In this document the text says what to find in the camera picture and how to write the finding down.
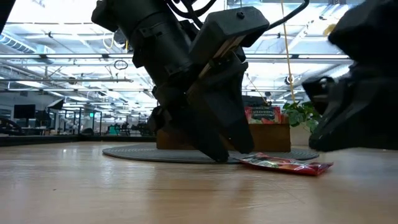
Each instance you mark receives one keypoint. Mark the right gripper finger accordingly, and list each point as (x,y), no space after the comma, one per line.
(357,124)

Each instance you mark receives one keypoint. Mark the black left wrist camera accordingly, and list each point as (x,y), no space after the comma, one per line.
(158,119)

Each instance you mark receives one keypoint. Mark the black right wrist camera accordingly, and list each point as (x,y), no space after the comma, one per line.
(318,91)

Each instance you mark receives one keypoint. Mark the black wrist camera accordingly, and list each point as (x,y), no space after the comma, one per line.
(158,119)
(318,91)

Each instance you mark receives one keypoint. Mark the black aluminium table frame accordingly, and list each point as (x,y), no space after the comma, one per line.
(62,140)

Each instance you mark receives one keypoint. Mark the wooden compartment box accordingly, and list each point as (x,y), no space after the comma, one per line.
(270,137)

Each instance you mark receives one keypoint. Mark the black desk monitor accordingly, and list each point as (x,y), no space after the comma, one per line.
(24,111)

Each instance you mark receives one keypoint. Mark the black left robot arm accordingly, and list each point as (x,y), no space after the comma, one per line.
(155,37)

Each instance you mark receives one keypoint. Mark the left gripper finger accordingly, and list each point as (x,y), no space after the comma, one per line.
(199,137)
(227,109)

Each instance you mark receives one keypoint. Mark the potted green plant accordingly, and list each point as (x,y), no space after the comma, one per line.
(300,115)

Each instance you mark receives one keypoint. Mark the black robot cell frame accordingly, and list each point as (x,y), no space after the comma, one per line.
(81,119)

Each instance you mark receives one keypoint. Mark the round grey woven placemat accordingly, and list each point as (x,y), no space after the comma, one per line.
(149,154)

